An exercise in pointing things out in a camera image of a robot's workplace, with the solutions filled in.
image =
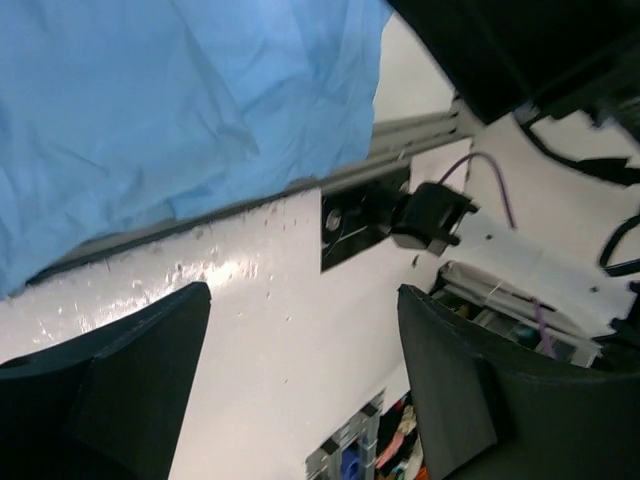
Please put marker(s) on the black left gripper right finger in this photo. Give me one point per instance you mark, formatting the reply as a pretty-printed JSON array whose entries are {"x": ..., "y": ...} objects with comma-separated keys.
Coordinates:
[{"x": 489, "y": 408}]

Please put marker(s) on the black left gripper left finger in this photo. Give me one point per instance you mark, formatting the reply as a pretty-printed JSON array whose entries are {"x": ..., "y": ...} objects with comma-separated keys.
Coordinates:
[{"x": 108, "y": 404}]

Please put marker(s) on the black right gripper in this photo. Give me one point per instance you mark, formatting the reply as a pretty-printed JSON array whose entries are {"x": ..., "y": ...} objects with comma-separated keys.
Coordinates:
[{"x": 560, "y": 56}]

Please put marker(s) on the light blue zip jacket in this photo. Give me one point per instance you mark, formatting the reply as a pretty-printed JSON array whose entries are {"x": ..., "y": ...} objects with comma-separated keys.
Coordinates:
[{"x": 116, "y": 115}]

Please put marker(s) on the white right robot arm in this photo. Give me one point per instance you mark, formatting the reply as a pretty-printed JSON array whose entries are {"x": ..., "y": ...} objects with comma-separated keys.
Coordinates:
[{"x": 605, "y": 313}]

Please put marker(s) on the aluminium front rail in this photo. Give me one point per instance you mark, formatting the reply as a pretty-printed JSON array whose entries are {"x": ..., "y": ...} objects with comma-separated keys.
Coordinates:
[{"x": 394, "y": 143}]

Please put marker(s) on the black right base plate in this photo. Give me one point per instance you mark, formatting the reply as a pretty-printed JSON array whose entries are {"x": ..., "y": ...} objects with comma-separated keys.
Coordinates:
[{"x": 351, "y": 214}]

